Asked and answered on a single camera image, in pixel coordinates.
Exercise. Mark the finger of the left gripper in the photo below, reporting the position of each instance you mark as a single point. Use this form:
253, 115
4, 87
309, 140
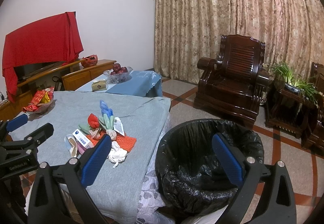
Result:
37, 137
16, 122

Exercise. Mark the white blue medicine box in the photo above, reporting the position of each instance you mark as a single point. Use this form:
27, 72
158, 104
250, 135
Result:
82, 139

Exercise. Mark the glass fruit bowl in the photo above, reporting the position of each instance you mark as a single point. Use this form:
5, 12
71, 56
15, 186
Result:
123, 75

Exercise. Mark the snack bowl with red packets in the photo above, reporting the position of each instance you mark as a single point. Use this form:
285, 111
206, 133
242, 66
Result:
41, 101

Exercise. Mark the blue plastic bag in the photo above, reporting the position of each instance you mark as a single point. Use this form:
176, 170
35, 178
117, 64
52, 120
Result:
105, 109

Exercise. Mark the red cloth over television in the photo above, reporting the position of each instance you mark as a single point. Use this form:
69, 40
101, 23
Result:
52, 39

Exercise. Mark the blue white paper cup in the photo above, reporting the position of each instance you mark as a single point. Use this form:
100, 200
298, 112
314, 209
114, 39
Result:
71, 145

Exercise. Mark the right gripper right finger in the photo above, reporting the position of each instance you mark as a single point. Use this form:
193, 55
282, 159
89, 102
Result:
277, 202

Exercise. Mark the red apples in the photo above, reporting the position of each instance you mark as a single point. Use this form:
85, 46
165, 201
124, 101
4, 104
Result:
118, 69

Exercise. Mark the pink face mask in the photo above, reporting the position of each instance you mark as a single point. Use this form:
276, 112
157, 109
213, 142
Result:
81, 149

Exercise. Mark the orange foam net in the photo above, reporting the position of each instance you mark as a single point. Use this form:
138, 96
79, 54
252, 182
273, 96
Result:
94, 140
125, 142

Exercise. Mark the red plastic bag on cabinet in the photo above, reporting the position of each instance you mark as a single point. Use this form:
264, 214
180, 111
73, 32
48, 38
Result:
90, 61

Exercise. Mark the dark wooden armchair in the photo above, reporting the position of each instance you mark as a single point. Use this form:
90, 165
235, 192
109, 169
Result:
312, 137
233, 83

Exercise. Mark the pink crumpled wrapper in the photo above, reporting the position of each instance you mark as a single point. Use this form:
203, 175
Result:
95, 134

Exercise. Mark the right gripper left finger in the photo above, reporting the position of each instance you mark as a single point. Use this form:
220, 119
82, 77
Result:
46, 201

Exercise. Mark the black bin with liner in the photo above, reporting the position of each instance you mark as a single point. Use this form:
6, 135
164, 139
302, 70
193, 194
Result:
191, 180

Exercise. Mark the red plastic bag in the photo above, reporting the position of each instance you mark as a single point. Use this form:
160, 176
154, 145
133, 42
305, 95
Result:
90, 61
93, 121

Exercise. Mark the wooden TV cabinet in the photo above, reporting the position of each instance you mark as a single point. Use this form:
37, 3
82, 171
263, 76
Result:
74, 76

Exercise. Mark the white tube with label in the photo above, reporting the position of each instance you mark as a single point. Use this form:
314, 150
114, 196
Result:
118, 126

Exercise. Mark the grey-blue table cloth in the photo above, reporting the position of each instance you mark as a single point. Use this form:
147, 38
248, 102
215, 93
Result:
115, 191

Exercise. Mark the dark wooden side table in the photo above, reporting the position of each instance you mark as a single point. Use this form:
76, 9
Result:
286, 110

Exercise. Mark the blue coffee table cloth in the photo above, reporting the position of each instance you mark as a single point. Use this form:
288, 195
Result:
141, 83

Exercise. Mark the tissue box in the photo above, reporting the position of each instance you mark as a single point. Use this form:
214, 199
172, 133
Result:
99, 85

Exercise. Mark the potted green plant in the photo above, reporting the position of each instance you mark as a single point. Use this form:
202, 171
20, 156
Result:
286, 73

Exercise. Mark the beige floral curtain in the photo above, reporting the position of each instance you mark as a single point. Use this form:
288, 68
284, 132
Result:
186, 30

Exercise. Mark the green rubber glove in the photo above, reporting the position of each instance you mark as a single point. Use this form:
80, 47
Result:
107, 122
84, 128

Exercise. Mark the black television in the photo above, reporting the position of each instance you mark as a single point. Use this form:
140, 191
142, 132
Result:
26, 71

